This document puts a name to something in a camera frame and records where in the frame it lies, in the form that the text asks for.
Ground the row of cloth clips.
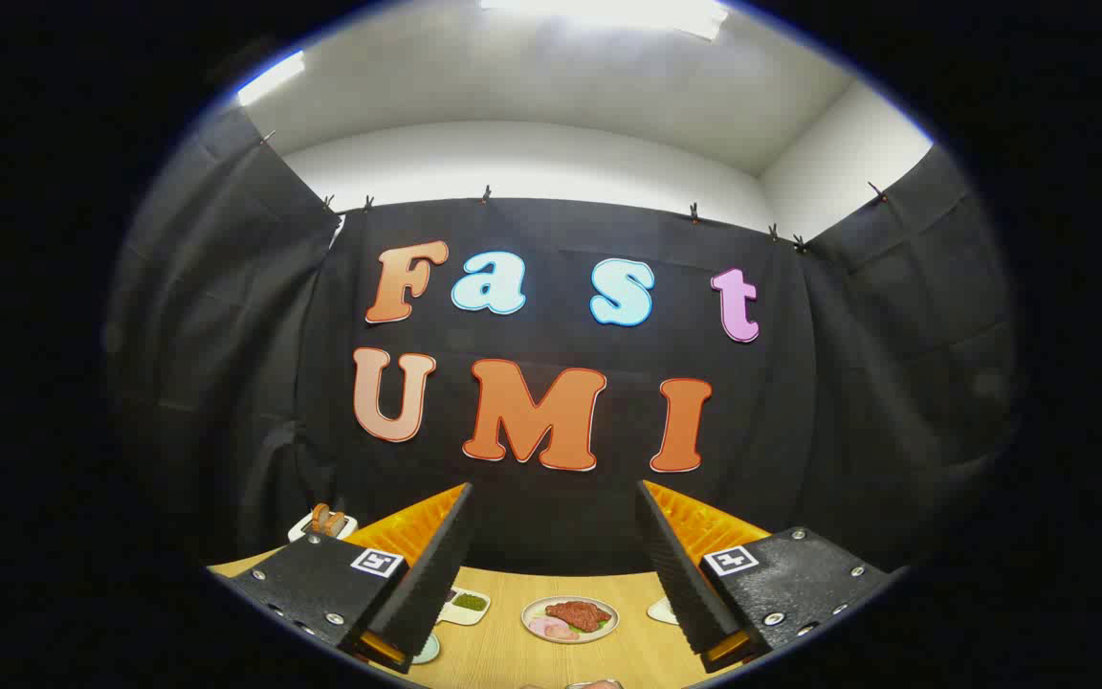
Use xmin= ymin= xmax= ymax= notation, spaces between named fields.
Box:
xmin=259 ymin=129 xmax=889 ymax=255

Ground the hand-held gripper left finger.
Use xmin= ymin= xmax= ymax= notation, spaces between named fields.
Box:
xmin=224 ymin=482 xmax=475 ymax=676

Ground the ceiling light panel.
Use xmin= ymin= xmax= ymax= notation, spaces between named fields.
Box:
xmin=479 ymin=0 xmax=732 ymax=41

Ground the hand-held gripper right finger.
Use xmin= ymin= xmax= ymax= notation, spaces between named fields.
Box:
xmin=635 ymin=479 xmax=901 ymax=674

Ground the brown meat steak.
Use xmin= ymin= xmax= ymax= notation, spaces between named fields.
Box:
xmin=545 ymin=600 xmax=611 ymax=633

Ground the white divided tray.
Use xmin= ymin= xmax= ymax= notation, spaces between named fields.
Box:
xmin=438 ymin=588 xmax=492 ymax=627

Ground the white toaster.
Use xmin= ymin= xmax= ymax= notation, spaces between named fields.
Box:
xmin=288 ymin=504 xmax=359 ymax=544

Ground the white plate with meat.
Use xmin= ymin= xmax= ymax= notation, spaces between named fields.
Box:
xmin=521 ymin=596 xmax=620 ymax=644

